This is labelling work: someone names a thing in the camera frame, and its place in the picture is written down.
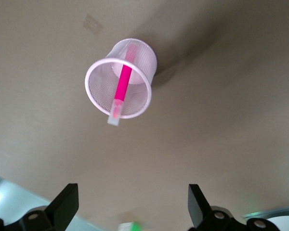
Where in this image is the clear tape patch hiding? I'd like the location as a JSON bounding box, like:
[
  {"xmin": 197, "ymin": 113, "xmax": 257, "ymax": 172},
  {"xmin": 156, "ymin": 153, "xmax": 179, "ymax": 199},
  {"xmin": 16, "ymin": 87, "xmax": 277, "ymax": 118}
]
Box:
[{"xmin": 83, "ymin": 13, "xmax": 105, "ymax": 38}]

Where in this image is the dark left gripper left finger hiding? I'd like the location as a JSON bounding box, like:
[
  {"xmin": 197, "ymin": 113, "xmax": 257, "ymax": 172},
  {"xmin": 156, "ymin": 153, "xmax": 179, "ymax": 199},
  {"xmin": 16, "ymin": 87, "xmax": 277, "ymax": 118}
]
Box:
[{"xmin": 23, "ymin": 183, "xmax": 79, "ymax": 231}]

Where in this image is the pink marker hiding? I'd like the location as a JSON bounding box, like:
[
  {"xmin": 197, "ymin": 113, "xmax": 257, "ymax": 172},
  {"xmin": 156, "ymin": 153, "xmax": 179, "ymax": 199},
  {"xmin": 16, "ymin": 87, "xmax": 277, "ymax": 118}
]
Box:
[{"xmin": 107, "ymin": 44, "xmax": 138, "ymax": 127}]

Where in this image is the brown table cover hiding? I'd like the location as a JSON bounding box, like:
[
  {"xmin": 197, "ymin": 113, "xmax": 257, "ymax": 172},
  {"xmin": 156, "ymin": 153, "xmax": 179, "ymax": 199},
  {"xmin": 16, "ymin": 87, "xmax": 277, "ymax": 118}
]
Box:
[{"xmin": 0, "ymin": 0, "xmax": 289, "ymax": 231}]

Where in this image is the pink mesh cup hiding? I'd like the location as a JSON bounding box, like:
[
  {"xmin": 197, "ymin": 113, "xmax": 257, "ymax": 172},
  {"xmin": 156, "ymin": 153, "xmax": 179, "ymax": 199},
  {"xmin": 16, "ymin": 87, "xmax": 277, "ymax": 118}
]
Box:
[{"xmin": 84, "ymin": 37, "xmax": 158, "ymax": 120}]

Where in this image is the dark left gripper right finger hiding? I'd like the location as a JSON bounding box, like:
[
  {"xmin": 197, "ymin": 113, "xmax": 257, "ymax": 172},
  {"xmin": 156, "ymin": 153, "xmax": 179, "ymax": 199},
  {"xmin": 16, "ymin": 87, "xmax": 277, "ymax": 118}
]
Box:
[{"xmin": 187, "ymin": 184, "xmax": 236, "ymax": 231}]

